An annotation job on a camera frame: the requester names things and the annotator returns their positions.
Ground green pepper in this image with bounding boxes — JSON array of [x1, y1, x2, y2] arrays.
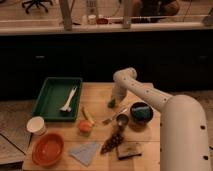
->
[[107, 99, 116, 108]]

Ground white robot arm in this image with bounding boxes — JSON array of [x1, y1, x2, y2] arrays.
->
[[112, 67, 213, 171]]

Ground small metal cup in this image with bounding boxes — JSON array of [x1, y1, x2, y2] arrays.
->
[[116, 114, 129, 129]]

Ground dark bowl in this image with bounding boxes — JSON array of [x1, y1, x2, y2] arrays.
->
[[130, 102, 153, 124]]

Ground teal sponge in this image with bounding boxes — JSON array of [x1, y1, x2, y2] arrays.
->
[[132, 107, 150, 120]]

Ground yellow banana toy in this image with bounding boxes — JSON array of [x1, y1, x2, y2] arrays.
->
[[82, 107, 95, 125]]

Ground orange toy fruit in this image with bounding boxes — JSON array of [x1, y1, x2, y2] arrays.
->
[[78, 120, 92, 133]]

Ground white plastic spatula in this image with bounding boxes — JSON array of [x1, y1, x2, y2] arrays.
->
[[60, 87, 77, 112]]

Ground green plastic tray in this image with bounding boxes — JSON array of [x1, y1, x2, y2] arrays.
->
[[32, 77, 82, 122]]

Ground blue-grey cloth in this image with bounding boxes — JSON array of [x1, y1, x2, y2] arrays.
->
[[68, 142, 100, 166]]

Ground red bowl on counter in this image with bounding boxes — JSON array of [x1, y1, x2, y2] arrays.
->
[[96, 18, 108, 25]]

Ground white cup on counter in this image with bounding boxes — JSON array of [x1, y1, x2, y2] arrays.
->
[[88, 15, 97, 25]]

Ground seated person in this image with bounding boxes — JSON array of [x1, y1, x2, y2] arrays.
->
[[132, 0, 180, 23]]

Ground white paper cup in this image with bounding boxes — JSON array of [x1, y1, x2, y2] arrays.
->
[[26, 116, 46, 135]]

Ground orange plastic bowl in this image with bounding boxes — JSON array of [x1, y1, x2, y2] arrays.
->
[[32, 133, 64, 167]]

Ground black office chair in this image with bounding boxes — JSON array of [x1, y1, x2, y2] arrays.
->
[[21, 0, 53, 14]]

